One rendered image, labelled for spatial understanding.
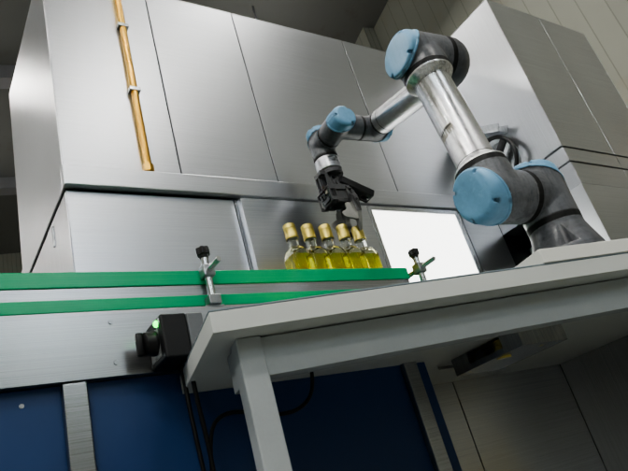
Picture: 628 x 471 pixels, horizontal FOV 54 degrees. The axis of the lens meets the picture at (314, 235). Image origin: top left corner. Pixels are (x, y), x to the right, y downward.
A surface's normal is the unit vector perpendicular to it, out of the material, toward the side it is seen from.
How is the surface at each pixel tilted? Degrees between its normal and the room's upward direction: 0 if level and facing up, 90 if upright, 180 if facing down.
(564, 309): 90
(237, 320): 90
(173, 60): 90
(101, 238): 90
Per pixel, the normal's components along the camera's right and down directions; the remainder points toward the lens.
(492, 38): -0.82, -0.02
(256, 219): 0.50, -0.48
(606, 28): -0.91, 0.09
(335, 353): 0.31, -0.47
